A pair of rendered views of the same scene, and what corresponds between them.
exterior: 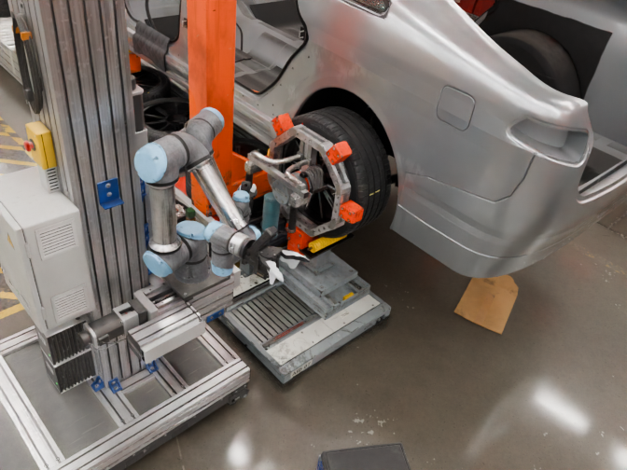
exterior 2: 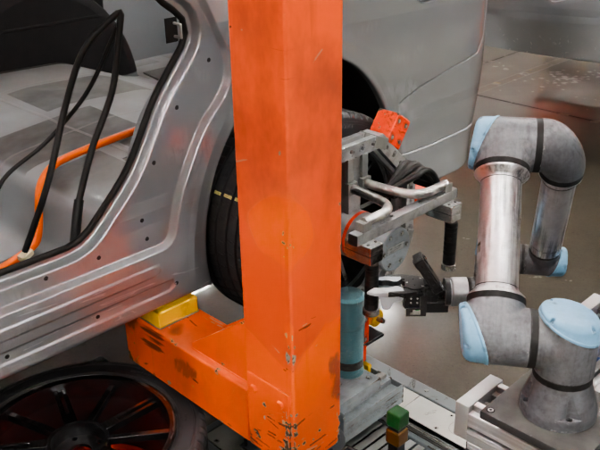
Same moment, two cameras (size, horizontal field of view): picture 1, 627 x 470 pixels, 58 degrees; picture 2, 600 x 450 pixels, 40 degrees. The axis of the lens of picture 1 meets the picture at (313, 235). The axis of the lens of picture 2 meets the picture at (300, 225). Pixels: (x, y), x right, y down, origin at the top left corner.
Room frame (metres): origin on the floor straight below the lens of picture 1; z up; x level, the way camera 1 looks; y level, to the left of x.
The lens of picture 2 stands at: (2.50, 2.20, 1.87)
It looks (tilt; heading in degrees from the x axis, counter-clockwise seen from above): 25 degrees down; 273
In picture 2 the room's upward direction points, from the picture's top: 1 degrees counter-clockwise
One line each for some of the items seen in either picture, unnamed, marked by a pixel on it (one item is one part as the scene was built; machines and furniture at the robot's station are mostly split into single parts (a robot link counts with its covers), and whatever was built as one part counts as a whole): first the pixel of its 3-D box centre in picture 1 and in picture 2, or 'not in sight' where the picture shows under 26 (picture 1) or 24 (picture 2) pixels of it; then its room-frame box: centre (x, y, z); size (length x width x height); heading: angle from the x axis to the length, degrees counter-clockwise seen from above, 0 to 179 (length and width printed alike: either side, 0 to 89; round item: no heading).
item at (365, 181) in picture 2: (304, 167); (405, 172); (2.30, 0.08, 1.03); 0.19 x 0.18 x 0.11; 137
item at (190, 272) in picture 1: (191, 262); not in sight; (1.72, 0.47, 0.87); 0.15 x 0.15 x 0.10
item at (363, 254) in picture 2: (254, 165); (362, 248); (2.43, 0.34, 0.93); 0.09 x 0.05 x 0.05; 137
